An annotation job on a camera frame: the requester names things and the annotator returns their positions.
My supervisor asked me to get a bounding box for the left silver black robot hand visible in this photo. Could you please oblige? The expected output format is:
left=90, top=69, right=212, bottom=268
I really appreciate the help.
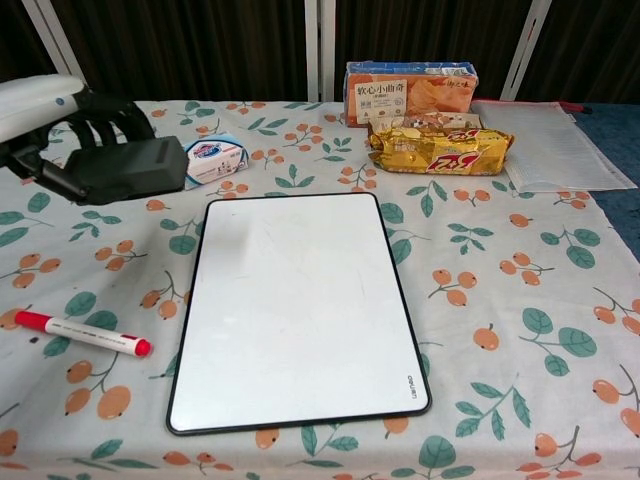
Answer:
left=0, top=73, right=156, bottom=204

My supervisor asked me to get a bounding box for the dark grey board eraser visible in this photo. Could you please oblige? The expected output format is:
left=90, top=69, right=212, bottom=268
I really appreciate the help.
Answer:
left=64, top=135, right=187, bottom=206

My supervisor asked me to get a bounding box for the black pleated curtain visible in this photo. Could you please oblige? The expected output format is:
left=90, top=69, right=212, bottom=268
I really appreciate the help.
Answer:
left=0, top=0, right=640, bottom=109

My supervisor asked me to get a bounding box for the white and blue soap box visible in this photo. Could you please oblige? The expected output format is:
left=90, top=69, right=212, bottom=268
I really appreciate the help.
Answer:
left=182, top=131, right=251, bottom=191

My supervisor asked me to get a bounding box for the red and white marker pen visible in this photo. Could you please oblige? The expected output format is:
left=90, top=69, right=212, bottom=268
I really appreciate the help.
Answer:
left=13, top=309, right=154, bottom=359

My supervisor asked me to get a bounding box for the orange and blue cookie box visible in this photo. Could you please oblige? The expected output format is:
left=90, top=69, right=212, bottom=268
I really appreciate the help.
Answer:
left=342, top=60, right=479, bottom=129

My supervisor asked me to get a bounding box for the golden biscuit packet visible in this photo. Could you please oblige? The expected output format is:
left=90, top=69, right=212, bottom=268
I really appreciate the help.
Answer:
left=367, top=123, right=516, bottom=177

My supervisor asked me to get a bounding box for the floral tablecloth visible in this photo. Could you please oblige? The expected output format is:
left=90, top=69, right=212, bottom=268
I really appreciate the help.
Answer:
left=0, top=99, right=640, bottom=480

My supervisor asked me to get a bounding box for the clear zipper pouch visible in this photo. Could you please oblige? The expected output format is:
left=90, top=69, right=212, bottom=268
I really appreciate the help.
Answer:
left=471, top=98, right=639, bottom=194

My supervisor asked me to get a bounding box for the white frame post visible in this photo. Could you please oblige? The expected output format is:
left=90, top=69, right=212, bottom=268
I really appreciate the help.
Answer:
left=502, top=0, right=551, bottom=101
left=304, top=0, right=339, bottom=101
left=22, top=0, right=94, bottom=101

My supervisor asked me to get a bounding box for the white board with black frame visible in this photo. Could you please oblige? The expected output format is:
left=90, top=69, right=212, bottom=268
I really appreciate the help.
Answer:
left=166, top=191, right=432, bottom=435

